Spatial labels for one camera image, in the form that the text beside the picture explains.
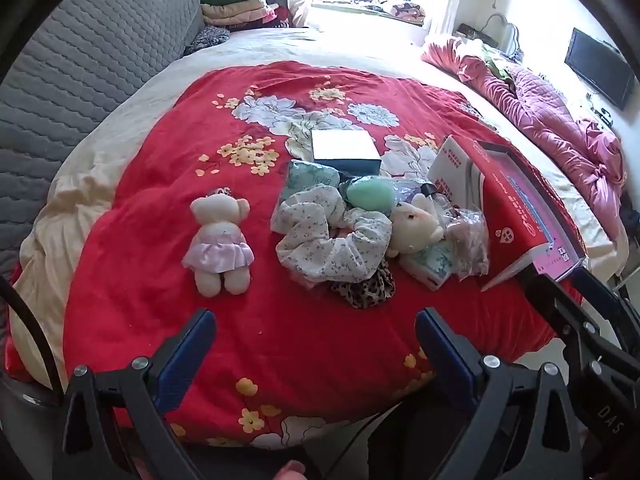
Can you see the green tissue pack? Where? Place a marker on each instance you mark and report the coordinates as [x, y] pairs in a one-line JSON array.
[[310, 177], [430, 265]]

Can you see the white floral scrunchie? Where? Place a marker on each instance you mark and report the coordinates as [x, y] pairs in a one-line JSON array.
[[310, 240]]

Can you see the cream bed sheet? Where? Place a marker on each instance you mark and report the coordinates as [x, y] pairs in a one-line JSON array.
[[125, 125]]

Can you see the red cardboard box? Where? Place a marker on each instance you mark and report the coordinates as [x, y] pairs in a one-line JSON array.
[[505, 210]]

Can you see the dark blue box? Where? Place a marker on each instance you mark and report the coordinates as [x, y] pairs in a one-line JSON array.
[[345, 147]]

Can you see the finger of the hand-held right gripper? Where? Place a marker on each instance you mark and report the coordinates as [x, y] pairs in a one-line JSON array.
[[560, 310], [612, 310]]

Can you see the green cloth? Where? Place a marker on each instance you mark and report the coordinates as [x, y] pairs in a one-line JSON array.
[[497, 65]]

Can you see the red floral blanket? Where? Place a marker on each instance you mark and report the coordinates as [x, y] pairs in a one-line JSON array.
[[300, 350]]

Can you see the black television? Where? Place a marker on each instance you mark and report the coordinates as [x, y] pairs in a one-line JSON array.
[[597, 67]]

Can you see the dark patterned pillow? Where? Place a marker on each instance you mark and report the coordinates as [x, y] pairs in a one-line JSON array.
[[207, 40]]

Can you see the colourful cloth on windowsill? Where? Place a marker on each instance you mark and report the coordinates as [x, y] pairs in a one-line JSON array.
[[407, 12]]

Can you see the clear plastic bag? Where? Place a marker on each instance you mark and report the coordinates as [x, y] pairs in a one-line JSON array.
[[467, 240]]

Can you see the green sponge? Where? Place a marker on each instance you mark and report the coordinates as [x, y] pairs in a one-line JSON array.
[[370, 192]]

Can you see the person's left hand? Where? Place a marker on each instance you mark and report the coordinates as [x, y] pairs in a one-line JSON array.
[[291, 471]]

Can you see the pink quilt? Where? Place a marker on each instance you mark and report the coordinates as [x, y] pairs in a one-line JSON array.
[[550, 110]]

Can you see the leopard print scrunchie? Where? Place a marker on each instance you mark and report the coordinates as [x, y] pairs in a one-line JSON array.
[[365, 290]]

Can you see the black set-top box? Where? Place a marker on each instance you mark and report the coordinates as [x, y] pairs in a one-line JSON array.
[[477, 34]]

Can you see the yellow clear tube packet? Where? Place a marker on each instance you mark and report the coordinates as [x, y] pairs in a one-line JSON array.
[[435, 200]]

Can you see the teddy bear with pink dress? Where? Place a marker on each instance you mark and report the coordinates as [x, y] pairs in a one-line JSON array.
[[217, 240]]

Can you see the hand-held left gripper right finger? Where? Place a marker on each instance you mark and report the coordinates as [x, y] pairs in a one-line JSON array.
[[445, 355]]

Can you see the small white plush toy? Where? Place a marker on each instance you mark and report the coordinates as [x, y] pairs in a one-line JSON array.
[[412, 230]]

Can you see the grey quilted headboard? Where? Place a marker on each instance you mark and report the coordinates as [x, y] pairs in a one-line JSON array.
[[75, 60]]

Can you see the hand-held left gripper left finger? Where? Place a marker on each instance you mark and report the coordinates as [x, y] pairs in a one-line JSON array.
[[182, 360]]

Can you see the stack of folded blankets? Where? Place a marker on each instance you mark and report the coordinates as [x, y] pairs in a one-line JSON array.
[[235, 10]]

